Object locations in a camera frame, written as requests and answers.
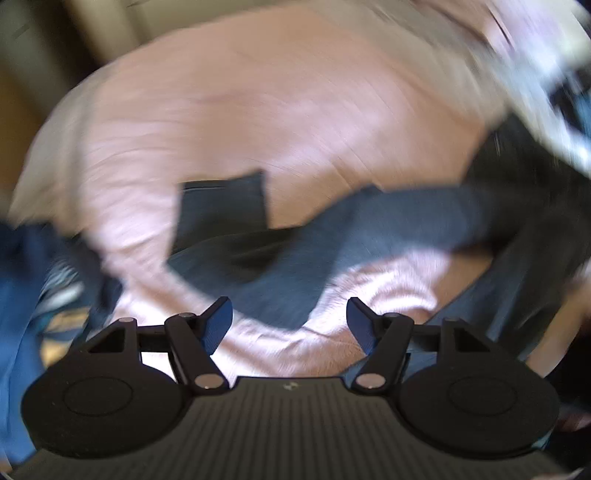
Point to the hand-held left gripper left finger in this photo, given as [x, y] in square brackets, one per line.
[218, 323]

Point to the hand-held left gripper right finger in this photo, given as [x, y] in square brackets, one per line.
[361, 324]

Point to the dark grey pants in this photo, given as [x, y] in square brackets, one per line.
[369, 230]

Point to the blue printed cloth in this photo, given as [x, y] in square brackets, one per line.
[23, 300]

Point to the pink bedsheet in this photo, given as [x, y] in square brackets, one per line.
[231, 115]

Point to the beige wardrobe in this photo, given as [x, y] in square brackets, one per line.
[41, 55]

